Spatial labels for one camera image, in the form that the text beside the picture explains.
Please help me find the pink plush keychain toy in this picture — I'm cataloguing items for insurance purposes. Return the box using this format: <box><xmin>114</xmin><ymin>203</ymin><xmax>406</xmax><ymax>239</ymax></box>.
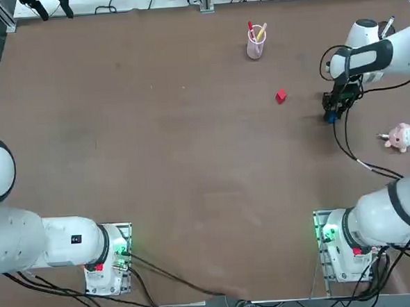
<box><xmin>375</xmin><ymin>122</ymin><xmax>410</xmax><ymax>156</ymax></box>

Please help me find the blue-capped white marker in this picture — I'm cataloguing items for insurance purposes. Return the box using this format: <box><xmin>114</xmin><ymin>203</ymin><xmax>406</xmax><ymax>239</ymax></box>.
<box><xmin>380</xmin><ymin>15</ymin><xmax>398</xmax><ymax>40</ymax></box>

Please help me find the black mesh pen holder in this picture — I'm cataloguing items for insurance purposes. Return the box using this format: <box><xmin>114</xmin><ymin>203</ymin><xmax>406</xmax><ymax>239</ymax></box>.
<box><xmin>377</xmin><ymin>23</ymin><xmax>397</xmax><ymax>41</ymax></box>

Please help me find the red magnetic block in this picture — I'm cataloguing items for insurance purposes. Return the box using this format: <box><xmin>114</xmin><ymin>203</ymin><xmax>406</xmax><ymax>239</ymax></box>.
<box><xmin>275</xmin><ymin>88</ymin><xmax>289</xmax><ymax>106</ymax></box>

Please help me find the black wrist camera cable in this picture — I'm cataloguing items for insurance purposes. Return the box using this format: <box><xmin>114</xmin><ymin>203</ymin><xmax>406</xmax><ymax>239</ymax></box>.
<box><xmin>318</xmin><ymin>42</ymin><xmax>406</xmax><ymax>185</ymax></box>

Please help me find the clear plastic cup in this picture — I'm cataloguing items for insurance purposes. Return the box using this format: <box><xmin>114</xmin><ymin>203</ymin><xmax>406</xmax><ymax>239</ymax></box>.
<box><xmin>245</xmin><ymin>23</ymin><xmax>269</xmax><ymax>61</ymax></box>

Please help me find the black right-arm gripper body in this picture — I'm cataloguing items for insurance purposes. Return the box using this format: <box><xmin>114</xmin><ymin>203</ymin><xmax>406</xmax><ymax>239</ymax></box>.
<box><xmin>320</xmin><ymin>76</ymin><xmax>363</xmax><ymax>110</ymax></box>

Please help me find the thick black base cable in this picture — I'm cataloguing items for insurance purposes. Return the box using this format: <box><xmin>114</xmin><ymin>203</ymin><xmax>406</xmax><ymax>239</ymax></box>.
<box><xmin>126</xmin><ymin>245</ymin><xmax>252</xmax><ymax>304</ymax></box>

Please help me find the black stand leg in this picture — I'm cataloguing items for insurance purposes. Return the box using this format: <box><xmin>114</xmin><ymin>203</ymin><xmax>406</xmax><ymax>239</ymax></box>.
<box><xmin>18</xmin><ymin>0</ymin><xmax>50</xmax><ymax>24</ymax></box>
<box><xmin>51</xmin><ymin>0</ymin><xmax>76</xmax><ymax>20</ymax></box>

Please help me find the yellow pen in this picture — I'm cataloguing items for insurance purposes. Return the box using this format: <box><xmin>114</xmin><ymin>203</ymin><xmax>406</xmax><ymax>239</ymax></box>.
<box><xmin>255</xmin><ymin>22</ymin><xmax>269</xmax><ymax>43</ymax></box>

